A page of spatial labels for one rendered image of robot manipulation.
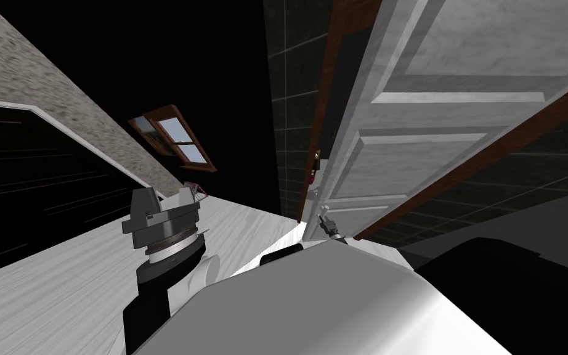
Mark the wooden framed window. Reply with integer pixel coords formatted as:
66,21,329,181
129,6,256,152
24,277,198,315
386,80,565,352
128,104,218,174

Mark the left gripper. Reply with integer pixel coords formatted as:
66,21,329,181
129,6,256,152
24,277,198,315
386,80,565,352
121,182,201,250

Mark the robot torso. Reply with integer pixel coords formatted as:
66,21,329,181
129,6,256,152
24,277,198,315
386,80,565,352
131,209,514,355

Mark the white panelled door leaf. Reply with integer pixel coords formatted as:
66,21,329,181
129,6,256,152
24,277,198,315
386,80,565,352
301,0,568,242

